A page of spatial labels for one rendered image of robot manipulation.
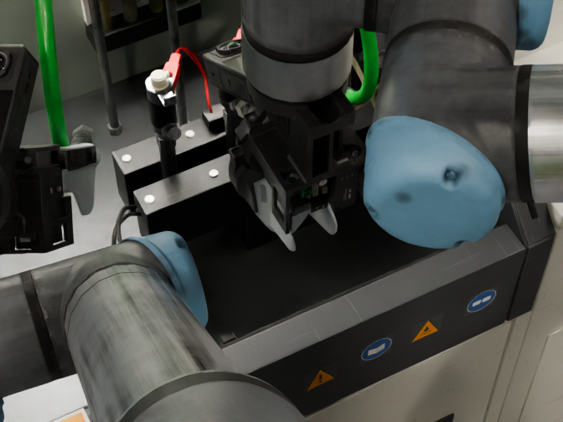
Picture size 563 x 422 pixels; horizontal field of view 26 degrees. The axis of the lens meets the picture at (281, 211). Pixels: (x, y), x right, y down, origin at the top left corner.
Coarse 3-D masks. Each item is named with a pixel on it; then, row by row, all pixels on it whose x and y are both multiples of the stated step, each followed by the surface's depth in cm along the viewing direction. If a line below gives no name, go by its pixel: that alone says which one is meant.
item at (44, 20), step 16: (48, 0) 97; (48, 16) 97; (48, 32) 97; (48, 48) 97; (48, 64) 98; (48, 80) 98; (48, 96) 99; (48, 112) 100; (64, 128) 101; (64, 144) 102
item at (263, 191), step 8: (256, 184) 94; (264, 184) 94; (256, 192) 95; (264, 192) 95; (256, 200) 96; (264, 200) 96; (264, 208) 97; (280, 208) 94; (264, 216) 98; (272, 216) 96; (272, 224) 98; (280, 232) 96; (288, 240) 95; (288, 248) 96
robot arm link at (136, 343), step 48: (144, 240) 80; (48, 288) 78; (96, 288) 72; (144, 288) 70; (192, 288) 79; (48, 336) 77; (96, 336) 65; (144, 336) 60; (192, 336) 60; (96, 384) 60; (144, 384) 54; (192, 384) 49; (240, 384) 49
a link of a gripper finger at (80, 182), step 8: (80, 144) 104; (88, 144) 103; (96, 152) 102; (96, 160) 102; (80, 168) 101; (88, 168) 103; (64, 176) 99; (72, 176) 100; (80, 176) 102; (88, 176) 103; (64, 184) 99; (72, 184) 100; (80, 184) 102; (88, 184) 103; (64, 192) 99; (72, 192) 101; (80, 192) 102; (88, 192) 103; (80, 200) 102; (88, 200) 103; (80, 208) 102; (88, 208) 103
